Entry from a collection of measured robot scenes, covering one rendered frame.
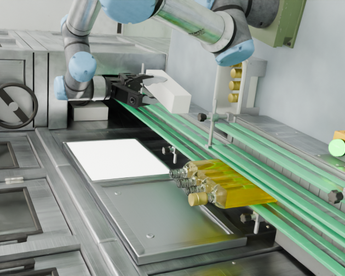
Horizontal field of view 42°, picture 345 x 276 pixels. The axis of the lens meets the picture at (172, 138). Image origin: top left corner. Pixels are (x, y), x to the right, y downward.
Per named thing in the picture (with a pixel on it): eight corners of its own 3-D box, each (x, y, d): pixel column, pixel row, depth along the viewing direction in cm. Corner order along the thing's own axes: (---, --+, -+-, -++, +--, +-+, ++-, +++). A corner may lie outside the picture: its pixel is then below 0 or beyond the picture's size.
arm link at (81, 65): (67, 39, 129) (61, 59, 138) (72, 73, 125) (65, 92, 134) (94, 40, 132) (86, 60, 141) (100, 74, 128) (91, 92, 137)
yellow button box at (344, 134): (349, 153, 125) (328, 155, 122) (355, 127, 123) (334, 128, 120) (369, 162, 119) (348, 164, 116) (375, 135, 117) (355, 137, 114)
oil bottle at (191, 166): (236, 172, 153) (179, 177, 144) (238, 156, 151) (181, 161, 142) (245, 178, 148) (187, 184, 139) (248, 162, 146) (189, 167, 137)
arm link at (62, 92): (59, 92, 133) (55, 105, 140) (96, 92, 138) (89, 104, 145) (56, 69, 136) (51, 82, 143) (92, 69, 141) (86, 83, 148)
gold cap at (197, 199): (200, 197, 127) (186, 199, 125) (204, 189, 125) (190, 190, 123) (205, 207, 125) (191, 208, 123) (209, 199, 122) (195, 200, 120)
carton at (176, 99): (161, 69, 162) (146, 69, 159) (191, 95, 143) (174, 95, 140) (159, 86, 165) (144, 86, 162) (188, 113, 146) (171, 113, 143)
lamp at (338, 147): (333, 152, 121) (324, 153, 119) (336, 136, 119) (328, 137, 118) (345, 158, 117) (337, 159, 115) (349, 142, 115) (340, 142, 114)
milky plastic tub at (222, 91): (230, 109, 177) (211, 110, 173) (239, 52, 170) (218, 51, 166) (256, 122, 162) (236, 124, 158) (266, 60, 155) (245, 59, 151)
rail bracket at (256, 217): (273, 225, 137) (236, 231, 131) (277, 205, 135) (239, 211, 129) (281, 232, 134) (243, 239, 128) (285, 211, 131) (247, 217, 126)
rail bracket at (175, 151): (190, 159, 184) (160, 162, 178) (191, 143, 181) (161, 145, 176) (194, 163, 180) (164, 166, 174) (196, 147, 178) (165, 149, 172)
